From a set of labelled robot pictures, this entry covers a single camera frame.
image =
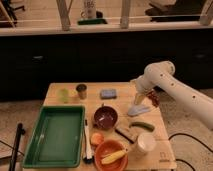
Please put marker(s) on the orange bowl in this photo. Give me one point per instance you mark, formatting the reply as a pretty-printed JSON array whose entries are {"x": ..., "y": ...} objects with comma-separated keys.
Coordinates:
[{"x": 108, "y": 147}]

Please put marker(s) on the black stand pole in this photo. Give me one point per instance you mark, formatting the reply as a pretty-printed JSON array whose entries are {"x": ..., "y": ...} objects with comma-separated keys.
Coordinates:
[{"x": 19, "y": 132}]

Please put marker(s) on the red chili bunch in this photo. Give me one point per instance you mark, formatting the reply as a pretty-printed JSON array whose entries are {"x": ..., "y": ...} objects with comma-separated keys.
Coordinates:
[{"x": 154, "y": 98}]

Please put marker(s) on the purple bowl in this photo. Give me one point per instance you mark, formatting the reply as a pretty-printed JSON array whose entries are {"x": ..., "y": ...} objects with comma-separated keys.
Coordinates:
[{"x": 105, "y": 117}]

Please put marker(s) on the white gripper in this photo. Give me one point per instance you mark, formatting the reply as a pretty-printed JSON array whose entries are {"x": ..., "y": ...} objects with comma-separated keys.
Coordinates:
[{"x": 143, "y": 87}]

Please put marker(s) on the yellow corn cob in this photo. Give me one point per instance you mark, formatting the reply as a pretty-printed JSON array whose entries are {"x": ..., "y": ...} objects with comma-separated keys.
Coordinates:
[{"x": 110, "y": 158}]

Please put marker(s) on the green translucent cup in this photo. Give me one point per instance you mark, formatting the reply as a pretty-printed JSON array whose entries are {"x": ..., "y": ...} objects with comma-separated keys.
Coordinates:
[{"x": 63, "y": 95}]

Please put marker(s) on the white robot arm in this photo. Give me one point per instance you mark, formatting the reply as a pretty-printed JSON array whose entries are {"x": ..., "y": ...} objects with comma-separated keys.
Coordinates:
[{"x": 161, "y": 74}]

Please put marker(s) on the white handled brush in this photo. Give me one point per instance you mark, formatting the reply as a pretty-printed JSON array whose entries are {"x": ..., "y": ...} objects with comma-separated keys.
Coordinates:
[{"x": 89, "y": 158}]

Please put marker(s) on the blue sponge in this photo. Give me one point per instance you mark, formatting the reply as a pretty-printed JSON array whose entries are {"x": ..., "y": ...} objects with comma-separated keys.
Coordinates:
[{"x": 108, "y": 94}]

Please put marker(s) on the green plastic tray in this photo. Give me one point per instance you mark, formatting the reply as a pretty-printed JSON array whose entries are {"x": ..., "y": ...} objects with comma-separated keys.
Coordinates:
[{"x": 56, "y": 138}]

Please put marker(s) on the light blue folded cloth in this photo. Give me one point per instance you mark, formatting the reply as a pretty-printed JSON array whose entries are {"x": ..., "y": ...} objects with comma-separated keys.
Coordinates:
[{"x": 136, "y": 110}]

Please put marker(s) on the green cucumber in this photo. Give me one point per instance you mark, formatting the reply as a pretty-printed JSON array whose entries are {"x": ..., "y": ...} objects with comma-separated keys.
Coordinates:
[{"x": 143, "y": 125}]

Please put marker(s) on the green base plate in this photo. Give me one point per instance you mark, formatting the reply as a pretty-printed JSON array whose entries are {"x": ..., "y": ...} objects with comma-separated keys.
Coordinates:
[{"x": 92, "y": 21}]

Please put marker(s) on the white plastic cup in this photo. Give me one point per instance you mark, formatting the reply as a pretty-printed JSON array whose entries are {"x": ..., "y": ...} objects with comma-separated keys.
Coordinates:
[{"x": 145, "y": 143}]

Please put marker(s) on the orange fruit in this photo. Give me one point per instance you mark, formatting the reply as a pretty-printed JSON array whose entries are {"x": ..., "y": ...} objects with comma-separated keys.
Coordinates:
[{"x": 97, "y": 139}]

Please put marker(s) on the white bottle on shelf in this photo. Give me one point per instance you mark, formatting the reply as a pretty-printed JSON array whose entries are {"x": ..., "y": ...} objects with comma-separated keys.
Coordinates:
[{"x": 90, "y": 8}]

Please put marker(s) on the brown cup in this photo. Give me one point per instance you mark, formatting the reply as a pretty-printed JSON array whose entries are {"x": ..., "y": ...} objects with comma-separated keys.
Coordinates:
[{"x": 82, "y": 91}]

